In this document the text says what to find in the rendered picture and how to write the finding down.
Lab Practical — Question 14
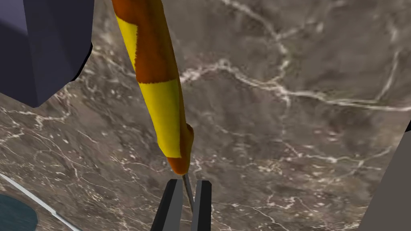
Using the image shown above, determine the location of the dark blue faceted block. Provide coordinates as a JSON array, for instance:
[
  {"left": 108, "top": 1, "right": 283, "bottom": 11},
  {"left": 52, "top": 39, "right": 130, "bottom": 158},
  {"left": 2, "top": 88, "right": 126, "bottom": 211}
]
[{"left": 0, "top": 0, "right": 95, "bottom": 108}]

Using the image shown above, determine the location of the teal round plate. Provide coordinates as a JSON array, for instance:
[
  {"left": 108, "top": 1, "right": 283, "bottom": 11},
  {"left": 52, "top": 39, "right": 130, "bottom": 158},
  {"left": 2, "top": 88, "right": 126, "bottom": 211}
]
[{"left": 0, "top": 194, "right": 39, "bottom": 231}]

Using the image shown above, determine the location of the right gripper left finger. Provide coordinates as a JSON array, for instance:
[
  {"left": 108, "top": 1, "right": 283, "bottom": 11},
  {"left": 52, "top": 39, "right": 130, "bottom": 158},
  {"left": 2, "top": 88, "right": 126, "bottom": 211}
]
[{"left": 150, "top": 179, "right": 184, "bottom": 231}]

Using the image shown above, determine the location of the grey flat block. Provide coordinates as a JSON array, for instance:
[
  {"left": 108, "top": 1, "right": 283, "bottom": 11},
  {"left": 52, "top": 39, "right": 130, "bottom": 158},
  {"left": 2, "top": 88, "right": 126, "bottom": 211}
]
[{"left": 358, "top": 120, "right": 411, "bottom": 231}]

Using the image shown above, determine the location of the orange and yellow handled knife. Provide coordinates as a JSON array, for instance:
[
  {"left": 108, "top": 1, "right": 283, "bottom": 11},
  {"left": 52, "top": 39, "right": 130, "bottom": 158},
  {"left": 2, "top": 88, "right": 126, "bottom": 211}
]
[{"left": 111, "top": 0, "right": 196, "bottom": 213}]

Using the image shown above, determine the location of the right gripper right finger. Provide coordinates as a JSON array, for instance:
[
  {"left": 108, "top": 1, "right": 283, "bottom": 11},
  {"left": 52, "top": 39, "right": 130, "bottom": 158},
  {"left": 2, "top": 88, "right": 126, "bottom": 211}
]
[{"left": 191, "top": 180, "right": 213, "bottom": 231}]

